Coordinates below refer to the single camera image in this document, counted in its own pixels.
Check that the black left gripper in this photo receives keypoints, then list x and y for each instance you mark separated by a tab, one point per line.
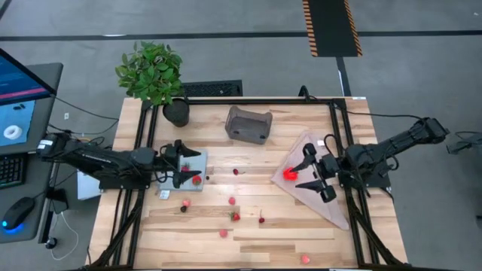
165	162

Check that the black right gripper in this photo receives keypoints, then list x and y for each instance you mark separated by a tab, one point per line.
328	165

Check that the shiny red toy pepper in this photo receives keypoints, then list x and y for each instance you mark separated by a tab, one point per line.
290	174

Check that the pink toy fruit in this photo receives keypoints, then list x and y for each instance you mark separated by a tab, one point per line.
232	201
305	259
186	203
223	233

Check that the dark red toy cherry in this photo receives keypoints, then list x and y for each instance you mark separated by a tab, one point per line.
261	220

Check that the grey plastic tupperware container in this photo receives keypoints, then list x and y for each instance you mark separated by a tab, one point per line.
248	122

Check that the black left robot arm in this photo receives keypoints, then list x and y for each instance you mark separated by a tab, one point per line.
94	160

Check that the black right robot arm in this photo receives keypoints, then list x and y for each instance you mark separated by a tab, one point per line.
399	141

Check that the grey-blue folded cloth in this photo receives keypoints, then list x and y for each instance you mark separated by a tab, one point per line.
196	162

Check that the pale pink folded cloth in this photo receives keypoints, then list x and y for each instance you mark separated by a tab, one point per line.
320	207

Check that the small white tag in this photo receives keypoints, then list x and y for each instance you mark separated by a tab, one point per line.
165	194

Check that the black plant pot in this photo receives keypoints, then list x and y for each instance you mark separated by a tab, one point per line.
177	113

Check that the black keyboard on table edge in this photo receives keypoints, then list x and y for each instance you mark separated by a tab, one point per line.
214	89

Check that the green leafy artificial plant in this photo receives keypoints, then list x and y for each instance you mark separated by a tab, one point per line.
150	73

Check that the white box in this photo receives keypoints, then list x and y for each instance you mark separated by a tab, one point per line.
86	188

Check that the black adapter box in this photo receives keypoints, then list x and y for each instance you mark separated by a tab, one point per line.
58	201

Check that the dark grey desk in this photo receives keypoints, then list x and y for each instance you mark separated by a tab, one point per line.
45	124

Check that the black hazard-striped floor mat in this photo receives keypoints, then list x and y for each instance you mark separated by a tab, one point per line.
331	26

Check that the small black round puck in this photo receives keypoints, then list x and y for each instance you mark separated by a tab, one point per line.
51	243

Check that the black computer mouse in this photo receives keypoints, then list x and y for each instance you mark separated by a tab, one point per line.
19	211

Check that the computer monitor with blue screen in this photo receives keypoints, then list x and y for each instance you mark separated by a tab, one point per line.
15	86

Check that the black aluminium table frame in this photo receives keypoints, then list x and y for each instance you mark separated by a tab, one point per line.
241	101

